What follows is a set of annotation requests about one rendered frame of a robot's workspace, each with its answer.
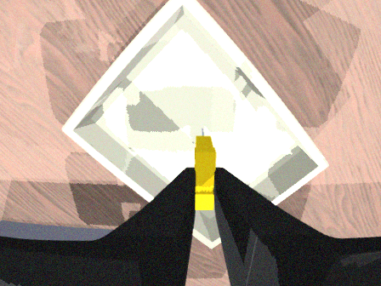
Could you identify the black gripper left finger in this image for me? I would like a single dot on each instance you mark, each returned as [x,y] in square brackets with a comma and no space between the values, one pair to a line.
[150,249]

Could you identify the grey fuse block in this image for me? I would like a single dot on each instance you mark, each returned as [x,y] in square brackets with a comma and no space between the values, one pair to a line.
[54,233]

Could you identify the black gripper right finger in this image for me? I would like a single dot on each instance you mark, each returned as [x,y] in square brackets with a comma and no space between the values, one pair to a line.
[265,246]

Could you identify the white square tray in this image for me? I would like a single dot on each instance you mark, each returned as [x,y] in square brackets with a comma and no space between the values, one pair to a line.
[180,75]

